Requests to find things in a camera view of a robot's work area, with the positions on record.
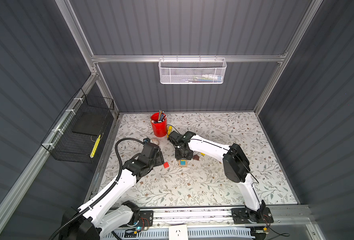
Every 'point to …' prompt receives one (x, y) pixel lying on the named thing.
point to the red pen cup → (159, 124)
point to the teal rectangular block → (182, 162)
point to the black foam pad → (90, 123)
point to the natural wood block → (183, 166)
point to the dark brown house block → (196, 157)
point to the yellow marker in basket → (95, 146)
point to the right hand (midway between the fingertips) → (181, 159)
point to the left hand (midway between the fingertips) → (158, 156)
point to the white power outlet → (178, 232)
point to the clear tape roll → (155, 141)
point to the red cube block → (166, 165)
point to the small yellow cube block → (202, 154)
